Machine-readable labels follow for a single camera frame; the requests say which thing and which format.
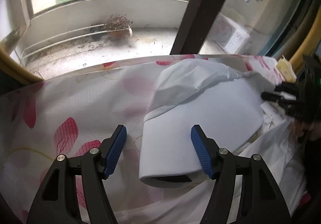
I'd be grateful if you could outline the floral pink bed sheet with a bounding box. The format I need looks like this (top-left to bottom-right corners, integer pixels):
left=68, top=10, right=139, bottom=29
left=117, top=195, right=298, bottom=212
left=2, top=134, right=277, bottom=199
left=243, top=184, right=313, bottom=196
left=1, top=55, right=282, bottom=223

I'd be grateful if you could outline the right yellow curtain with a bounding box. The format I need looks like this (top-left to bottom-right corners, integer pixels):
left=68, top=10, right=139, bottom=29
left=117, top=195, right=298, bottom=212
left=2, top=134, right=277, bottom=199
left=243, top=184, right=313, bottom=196
left=290, top=7, right=321, bottom=74

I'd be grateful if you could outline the yellow tissue pack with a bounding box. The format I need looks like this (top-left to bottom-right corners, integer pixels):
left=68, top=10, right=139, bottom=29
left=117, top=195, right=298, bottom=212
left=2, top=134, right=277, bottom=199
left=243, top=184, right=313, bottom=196
left=276, top=56, right=297, bottom=83

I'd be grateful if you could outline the dark window frame pillar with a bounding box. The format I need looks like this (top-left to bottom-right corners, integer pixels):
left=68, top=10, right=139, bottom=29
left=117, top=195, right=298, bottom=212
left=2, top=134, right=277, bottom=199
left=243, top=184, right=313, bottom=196
left=170, top=0, right=226, bottom=55

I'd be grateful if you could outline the white appliance on balcony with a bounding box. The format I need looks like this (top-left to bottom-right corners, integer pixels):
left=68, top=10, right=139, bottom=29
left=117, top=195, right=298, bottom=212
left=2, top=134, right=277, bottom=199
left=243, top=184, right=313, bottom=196
left=209, top=13, right=250, bottom=54

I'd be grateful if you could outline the dried potted plant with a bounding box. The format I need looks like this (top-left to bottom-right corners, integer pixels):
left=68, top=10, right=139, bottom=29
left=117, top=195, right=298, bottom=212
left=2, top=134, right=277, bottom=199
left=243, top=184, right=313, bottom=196
left=103, top=14, right=133, bottom=41

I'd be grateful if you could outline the white large garment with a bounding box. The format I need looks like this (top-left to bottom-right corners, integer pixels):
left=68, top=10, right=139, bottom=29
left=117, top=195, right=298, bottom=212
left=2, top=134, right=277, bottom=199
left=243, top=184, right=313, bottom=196
left=139, top=59, right=305, bottom=212

